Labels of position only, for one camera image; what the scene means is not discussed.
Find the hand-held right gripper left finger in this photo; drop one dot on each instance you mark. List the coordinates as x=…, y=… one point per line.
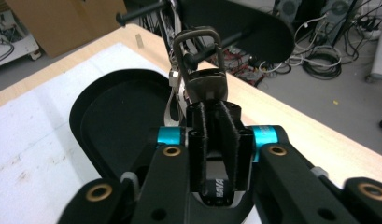
x=196, y=155

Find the white desk leg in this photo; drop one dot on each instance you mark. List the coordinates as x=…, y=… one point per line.
x=380, y=53

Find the small tape strip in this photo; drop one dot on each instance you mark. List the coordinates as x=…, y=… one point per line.
x=138, y=41

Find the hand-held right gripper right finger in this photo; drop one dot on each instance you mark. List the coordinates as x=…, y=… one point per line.
x=238, y=161

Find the black key fob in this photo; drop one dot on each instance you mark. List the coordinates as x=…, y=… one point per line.
x=207, y=87

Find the black oval tray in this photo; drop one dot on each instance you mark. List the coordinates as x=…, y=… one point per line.
x=117, y=124

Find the cardboard box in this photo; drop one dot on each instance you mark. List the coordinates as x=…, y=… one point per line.
x=70, y=21

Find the white cart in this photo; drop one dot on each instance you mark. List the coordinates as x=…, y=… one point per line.
x=17, y=49

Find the white foam mat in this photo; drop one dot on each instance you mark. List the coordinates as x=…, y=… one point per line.
x=30, y=155

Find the black oval peg rack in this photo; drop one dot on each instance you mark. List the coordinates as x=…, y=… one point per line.
x=257, y=25

